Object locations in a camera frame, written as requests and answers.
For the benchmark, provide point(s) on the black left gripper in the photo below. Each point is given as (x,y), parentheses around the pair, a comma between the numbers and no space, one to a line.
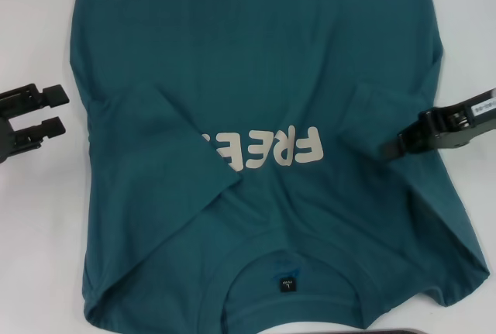
(7,136)

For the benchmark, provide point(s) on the teal t-shirt with FREE print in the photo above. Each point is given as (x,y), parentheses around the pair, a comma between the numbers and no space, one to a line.
(271,39)

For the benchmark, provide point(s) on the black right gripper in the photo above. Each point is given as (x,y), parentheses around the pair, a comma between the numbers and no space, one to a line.
(457,124)

